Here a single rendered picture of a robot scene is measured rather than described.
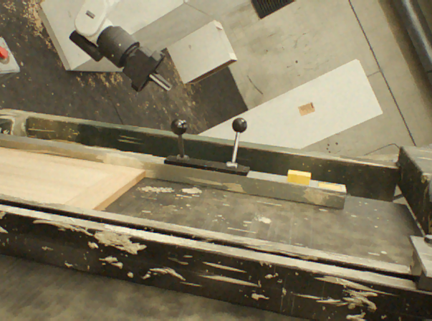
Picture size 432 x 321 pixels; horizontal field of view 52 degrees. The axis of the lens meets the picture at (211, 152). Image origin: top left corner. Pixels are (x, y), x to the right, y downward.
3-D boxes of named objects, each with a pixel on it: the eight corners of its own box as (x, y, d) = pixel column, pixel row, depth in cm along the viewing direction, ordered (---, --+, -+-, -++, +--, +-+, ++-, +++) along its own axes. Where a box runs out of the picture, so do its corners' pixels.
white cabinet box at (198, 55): (176, 47, 635) (220, 23, 613) (193, 84, 636) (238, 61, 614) (165, 44, 592) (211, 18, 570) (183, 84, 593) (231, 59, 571)
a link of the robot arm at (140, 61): (171, 54, 119) (137, 26, 119) (159, 55, 110) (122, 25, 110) (145, 90, 123) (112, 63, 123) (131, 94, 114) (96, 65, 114)
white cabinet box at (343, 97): (193, 137, 541) (354, 60, 478) (213, 180, 542) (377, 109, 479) (176, 145, 483) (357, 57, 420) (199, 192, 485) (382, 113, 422)
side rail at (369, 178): (39, 145, 146) (38, 112, 143) (388, 199, 124) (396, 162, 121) (27, 149, 140) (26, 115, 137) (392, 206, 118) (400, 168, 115)
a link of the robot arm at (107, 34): (134, 36, 122) (103, 9, 122) (122, 29, 111) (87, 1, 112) (109, 68, 124) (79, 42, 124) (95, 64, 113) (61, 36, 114)
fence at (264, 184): (-17, 144, 120) (-17, 130, 119) (342, 200, 102) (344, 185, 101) (-30, 148, 116) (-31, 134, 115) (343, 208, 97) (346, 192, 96)
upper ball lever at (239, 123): (223, 172, 105) (233, 119, 108) (239, 174, 104) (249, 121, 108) (222, 168, 101) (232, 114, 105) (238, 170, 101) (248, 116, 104)
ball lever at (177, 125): (178, 156, 108) (172, 113, 99) (193, 158, 107) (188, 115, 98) (173, 167, 105) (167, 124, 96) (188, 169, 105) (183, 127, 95)
